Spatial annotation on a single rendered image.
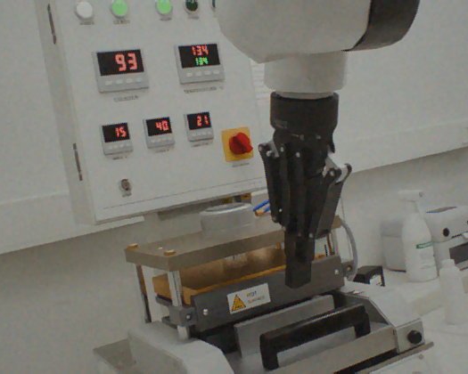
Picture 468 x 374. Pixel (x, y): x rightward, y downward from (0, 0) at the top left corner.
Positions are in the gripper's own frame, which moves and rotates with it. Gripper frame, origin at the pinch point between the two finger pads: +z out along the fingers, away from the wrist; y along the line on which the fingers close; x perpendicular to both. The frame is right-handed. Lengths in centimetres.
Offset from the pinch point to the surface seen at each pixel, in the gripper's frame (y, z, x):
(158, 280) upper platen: -22.2, 10.5, -6.7
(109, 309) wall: -61, 38, 3
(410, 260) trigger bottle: -38, 44, 82
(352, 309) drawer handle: 5.1, 6.5, 4.5
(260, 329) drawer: -2.5, 9.8, -3.8
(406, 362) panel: 9.8, 14.5, 10.2
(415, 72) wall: -77, 4, 132
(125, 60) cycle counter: -39.5, -19.0, -0.2
